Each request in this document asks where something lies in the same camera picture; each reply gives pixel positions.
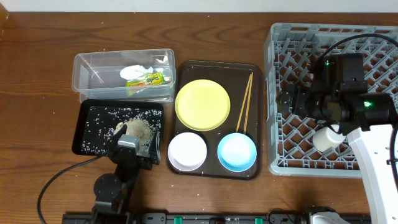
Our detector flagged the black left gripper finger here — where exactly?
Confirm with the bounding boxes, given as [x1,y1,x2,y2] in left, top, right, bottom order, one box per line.
[105,124,127,148]
[148,131,160,164]

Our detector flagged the pink bowl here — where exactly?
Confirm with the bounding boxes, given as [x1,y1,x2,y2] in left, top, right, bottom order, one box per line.
[167,132,207,172]

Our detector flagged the white cup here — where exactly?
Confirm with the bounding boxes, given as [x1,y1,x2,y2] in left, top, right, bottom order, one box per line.
[312,124,346,152]

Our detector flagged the wooden chopstick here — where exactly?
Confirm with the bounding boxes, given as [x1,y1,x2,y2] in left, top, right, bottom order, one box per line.
[236,76,250,132]
[243,72,254,134]

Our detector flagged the yellow plate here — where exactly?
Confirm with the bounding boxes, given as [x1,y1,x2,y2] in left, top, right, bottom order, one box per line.
[175,79,231,131]

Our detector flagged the white tissue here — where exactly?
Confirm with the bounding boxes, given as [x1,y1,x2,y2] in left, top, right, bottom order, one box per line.
[119,65,154,80]

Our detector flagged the green snack wrapper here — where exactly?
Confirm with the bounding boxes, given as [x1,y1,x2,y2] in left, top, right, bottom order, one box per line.
[126,72,165,87]

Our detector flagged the blue bowl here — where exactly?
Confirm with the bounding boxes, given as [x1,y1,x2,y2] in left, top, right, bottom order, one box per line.
[217,133,257,172]

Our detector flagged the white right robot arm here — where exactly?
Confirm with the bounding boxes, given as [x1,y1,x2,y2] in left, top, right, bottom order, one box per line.
[277,53,397,223]

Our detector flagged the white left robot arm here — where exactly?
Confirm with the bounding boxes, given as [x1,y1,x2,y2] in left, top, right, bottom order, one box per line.
[90,125,160,223]

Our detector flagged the grey dishwasher rack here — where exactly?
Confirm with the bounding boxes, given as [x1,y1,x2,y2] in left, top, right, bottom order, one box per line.
[264,23,397,179]

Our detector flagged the spilled rice pile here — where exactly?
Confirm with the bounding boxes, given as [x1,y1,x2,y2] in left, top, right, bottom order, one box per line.
[78,106,163,157]

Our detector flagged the black bin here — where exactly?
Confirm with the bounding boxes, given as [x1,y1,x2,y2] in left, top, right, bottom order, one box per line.
[72,99,164,157]

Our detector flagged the dark brown tray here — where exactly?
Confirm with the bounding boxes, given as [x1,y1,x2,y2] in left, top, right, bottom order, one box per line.
[167,60,264,180]

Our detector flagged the clear plastic bin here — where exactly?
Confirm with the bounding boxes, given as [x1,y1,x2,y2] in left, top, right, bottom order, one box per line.
[72,49,176,101]

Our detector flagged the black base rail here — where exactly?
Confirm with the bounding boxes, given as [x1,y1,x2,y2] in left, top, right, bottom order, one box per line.
[62,207,373,224]

